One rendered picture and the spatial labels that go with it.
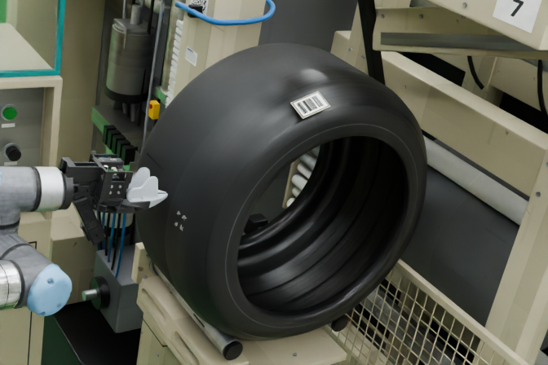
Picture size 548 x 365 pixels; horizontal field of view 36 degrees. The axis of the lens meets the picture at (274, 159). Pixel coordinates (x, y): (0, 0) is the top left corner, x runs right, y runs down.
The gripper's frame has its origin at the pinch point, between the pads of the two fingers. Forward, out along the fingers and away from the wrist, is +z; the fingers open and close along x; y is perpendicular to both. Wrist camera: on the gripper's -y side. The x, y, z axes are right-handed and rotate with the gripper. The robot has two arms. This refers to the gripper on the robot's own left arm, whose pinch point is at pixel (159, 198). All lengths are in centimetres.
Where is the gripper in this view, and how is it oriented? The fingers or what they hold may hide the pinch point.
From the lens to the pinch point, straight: 155.0
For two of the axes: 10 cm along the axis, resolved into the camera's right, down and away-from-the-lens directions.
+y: 2.8, -9.0, -3.5
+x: -5.3, -4.4, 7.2
